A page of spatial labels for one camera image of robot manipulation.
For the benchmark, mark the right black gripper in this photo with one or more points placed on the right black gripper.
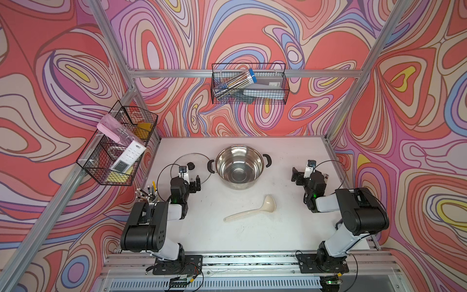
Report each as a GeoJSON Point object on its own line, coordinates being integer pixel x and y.
{"type": "Point", "coordinates": [300, 175]}

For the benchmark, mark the black wire basket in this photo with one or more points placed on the black wire basket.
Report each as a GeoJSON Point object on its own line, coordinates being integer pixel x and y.
{"type": "Point", "coordinates": [225, 70]}
{"type": "Point", "coordinates": [101, 153]}

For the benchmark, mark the white remote control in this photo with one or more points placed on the white remote control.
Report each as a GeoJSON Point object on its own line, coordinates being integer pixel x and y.
{"type": "Point", "coordinates": [128, 158]}

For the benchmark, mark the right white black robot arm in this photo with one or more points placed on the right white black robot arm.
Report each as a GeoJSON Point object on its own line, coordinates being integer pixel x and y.
{"type": "Point", "coordinates": [362, 215]}

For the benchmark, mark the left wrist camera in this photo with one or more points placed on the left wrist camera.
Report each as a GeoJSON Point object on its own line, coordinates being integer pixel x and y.
{"type": "Point", "coordinates": [184, 173]}

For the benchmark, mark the pen cup with pens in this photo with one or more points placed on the pen cup with pens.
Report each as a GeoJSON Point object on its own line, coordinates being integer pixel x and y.
{"type": "Point", "coordinates": [150, 193]}

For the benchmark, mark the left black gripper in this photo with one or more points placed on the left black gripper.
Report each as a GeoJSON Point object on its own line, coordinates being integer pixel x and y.
{"type": "Point", "coordinates": [191, 188]}

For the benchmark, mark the stainless steel pot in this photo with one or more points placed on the stainless steel pot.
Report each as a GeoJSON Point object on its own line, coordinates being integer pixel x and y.
{"type": "Point", "coordinates": [239, 166]}

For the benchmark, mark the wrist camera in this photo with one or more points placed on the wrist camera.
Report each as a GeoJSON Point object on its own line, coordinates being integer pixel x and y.
{"type": "Point", "coordinates": [184, 173]}
{"type": "Point", "coordinates": [311, 166]}

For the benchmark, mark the tube of straws blue cap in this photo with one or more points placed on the tube of straws blue cap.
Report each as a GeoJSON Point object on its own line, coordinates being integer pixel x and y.
{"type": "Point", "coordinates": [227, 87]}

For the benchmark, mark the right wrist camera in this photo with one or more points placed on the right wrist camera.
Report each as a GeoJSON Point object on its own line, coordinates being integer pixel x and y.
{"type": "Point", "coordinates": [311, 166]}

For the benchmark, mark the pink box in basket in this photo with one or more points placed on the pink box in basket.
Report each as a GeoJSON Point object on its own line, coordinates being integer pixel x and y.
{"type": "Point", "coordinates": [113, 129]}

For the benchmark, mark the black wire basket left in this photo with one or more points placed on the black wire basket left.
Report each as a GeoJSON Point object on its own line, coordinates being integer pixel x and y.
{"type": "Point", "coordinates": [101, 153]}

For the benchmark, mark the yellow object in basket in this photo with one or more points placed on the yellow object in basket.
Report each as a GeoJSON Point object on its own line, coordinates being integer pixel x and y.
{"type": "Point", "coordinates": [143, 130]}

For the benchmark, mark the cream plastic ladle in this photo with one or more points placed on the cream plastic ladle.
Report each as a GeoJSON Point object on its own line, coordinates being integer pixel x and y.
{"type": "Point", "coordinates": [269, 206]}

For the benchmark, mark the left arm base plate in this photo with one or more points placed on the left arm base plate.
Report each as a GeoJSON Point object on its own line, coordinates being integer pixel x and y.
{"type": "Point", "coordinates": [189, 265]}

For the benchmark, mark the glass pot lid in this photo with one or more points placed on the glass pot lid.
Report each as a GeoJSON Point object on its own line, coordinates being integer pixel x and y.
{"type": "Point", "coordinates": [195, 164]}

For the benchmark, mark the aluminium rail front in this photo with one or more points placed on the aluminium rail front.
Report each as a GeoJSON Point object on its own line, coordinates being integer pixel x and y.
{"type": "Point", "coordinates": [290, 271]}

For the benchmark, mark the grey white box in basket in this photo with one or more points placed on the grey white box in basket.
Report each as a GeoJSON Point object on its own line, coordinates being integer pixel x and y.
{"type": "Point", "coordinates": [266, 88]}

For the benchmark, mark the black wire basket back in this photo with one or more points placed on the black wire basket back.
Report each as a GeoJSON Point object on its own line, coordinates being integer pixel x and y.
{"type": "Point", "coordinates": [225, 70]}

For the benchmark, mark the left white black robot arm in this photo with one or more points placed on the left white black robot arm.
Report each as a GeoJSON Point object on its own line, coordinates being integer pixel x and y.
{"type": "Point", "coordinates": [146, 229]}

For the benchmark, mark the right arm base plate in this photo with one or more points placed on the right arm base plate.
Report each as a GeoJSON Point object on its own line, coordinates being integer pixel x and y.
{"type": "Point", "coordinates": [313, 263]}

